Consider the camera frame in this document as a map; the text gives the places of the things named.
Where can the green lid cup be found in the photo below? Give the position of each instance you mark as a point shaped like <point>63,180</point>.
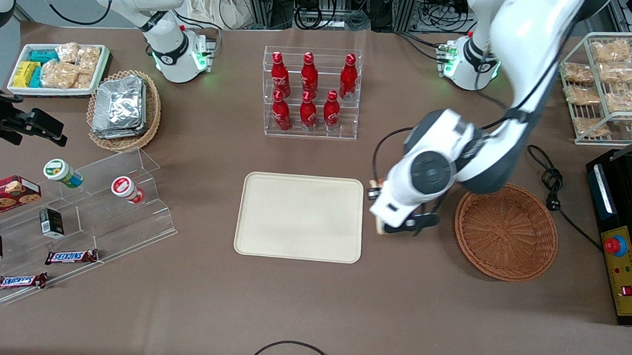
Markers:
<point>61,172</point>

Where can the red lid cup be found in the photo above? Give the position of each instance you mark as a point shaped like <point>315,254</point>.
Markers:
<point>125,188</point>

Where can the clear rice cracker bag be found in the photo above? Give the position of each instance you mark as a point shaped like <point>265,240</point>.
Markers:
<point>59,75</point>
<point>67,52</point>
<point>84,81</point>
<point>88,59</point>

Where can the clear cracker snack bag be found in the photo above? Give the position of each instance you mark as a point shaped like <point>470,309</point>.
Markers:
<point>610,50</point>
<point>628,100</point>
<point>578,73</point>
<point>582,95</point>
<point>618,73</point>
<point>592,127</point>

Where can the white rectangular snack tray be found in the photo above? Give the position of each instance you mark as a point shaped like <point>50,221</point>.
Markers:
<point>22,52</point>

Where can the snickers bar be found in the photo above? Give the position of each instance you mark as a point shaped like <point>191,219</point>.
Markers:
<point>71,257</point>
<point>18,281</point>

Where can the clear acrylic bottle rack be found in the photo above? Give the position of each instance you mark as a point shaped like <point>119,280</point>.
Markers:
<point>318,134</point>

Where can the yellow snack pack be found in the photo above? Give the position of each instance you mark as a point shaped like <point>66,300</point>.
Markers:
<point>25,73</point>

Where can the light wicker basket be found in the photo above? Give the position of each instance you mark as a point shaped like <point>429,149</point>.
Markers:
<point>152,112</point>

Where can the clear acrylic stepped shelf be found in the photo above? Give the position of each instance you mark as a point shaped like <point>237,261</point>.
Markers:
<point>104,225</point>

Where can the teal snack pack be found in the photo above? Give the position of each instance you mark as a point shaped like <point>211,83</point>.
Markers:
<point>36,77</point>
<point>43,56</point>

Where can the aluminium frame rack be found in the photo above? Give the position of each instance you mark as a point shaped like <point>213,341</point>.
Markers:
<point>261,1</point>

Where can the beige plastic tray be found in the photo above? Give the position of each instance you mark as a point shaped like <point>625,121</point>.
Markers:
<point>300,217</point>

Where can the triangular sandwich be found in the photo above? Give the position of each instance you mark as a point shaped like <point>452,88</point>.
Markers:
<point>381,226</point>

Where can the black box with yellow panel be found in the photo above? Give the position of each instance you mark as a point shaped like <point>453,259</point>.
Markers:
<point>624,298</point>

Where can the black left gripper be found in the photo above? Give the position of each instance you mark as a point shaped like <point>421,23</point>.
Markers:
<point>372,197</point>

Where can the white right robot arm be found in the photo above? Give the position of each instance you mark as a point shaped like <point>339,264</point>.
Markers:
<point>165,42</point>

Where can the silver foil pack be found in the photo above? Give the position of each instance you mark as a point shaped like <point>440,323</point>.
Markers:
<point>118,105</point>
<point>144,115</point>

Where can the brown wicker basket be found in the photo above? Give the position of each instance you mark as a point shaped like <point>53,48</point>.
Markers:
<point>504,233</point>

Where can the white plastic bags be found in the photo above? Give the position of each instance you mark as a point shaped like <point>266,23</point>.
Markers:
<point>211,3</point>

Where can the red cola bottle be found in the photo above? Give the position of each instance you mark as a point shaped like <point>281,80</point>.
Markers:
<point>331,113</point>
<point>282,115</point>
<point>308,114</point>
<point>279,76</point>
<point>348,78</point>
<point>309,75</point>

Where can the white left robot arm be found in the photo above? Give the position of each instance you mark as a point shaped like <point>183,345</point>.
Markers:
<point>431,173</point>

